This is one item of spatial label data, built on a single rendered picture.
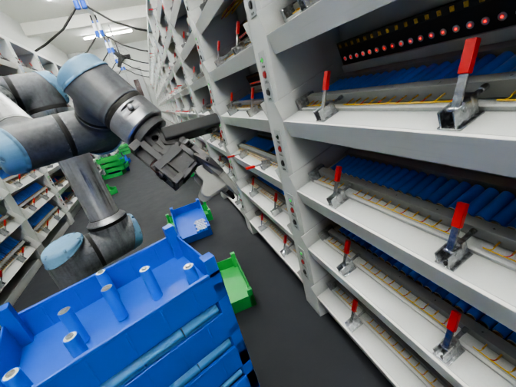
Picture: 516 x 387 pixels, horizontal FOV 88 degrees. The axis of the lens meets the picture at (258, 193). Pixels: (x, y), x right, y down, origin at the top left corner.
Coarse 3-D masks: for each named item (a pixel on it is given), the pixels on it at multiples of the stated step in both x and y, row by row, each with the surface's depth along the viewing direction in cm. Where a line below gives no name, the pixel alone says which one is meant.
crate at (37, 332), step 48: (96, 288) 51; (144, 288) 51; (192, 288) 41; (0, 336) 40; (48, 336) 45; (96, 336) 43; (144, 336) 37; (0, 384) 34; (48, 384) 31; (96, 384) 35
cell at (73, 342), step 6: (66, 336) 35; (72, 336) 35; (78, 336) 35; (66, 342) 34; (72, 342) 34; (78, 342) 35; (84, 342) 36; (66, 348) 34; (72, 348) 34; (78, 348) 35; (84, 348) 36; (72, 354) 35; (78, 354) 35
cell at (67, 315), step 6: (66, 306) 41; (60, 312) 40; (66, 312) 39; (72, 312) 40; (60, 318) 39; (66, 318) 39; (72, 318) 40; (66, 324) 40; (72, 324) 40; (78, 324) 41; (72, 330) 40; (78, 330) 41; (84, 330) 42; (84, 336) 41
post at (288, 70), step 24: (264, 0) 60; (264, 48) 65; (288, 48) 65; (312, 48) 67; (336, 48) 69; (288, 72) 66; (312, 72) 68; (336, 72) 71; (264, 96) 75; (288, 144) 72; (312, 144) 74; (288, 168) 76; (288, 192) 82; (312, 216) 81; (312, 264) 86
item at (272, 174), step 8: (248, 136) 139; (256, 136) 141; (232, 144) 138; (232, 152) 139; (240, 160) 125; (248, 160) 118; (256, 160) 112; (256, 168) 105; (272, 168) 98; (264, 176) 101; (272, 176) 92; (280, 184) 88
